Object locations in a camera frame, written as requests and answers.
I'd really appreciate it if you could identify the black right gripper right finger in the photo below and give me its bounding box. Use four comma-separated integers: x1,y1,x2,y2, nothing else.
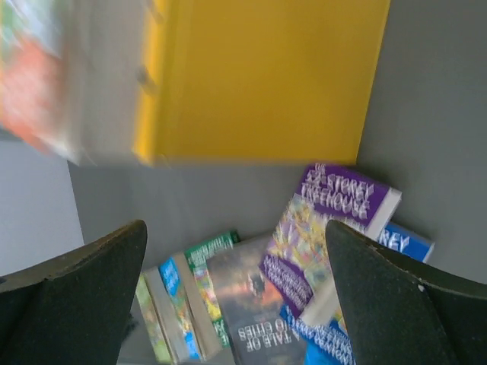
326,221,486,364

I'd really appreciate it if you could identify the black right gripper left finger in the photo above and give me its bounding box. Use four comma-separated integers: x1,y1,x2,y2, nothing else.
1,220,148,364

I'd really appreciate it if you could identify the light green 65-storey book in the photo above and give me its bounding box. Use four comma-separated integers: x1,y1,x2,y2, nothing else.
135,267,189,364

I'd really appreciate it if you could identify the purple 52-storey book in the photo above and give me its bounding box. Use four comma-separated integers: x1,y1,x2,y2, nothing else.
259,163,402,326

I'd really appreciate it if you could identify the blue 26-storey book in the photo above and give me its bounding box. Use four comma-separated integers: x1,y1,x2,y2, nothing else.
159,252,222,361

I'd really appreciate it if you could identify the orange 78-storey book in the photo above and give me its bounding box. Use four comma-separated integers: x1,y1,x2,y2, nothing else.
1,1,87,163

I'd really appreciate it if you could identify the blue 39-storey book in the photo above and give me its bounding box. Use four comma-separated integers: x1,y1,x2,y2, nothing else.
377,222,434,263

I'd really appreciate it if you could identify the dark green treehouse book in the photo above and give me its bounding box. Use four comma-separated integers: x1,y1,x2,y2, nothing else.
184,229,241,349

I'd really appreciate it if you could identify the dark Tale of Two Cities book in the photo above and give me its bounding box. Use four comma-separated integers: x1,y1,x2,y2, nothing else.
207,234,306,364

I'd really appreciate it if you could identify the yellow wooden shelf cabinet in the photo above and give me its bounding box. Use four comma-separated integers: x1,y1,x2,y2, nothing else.
132,1,390,164

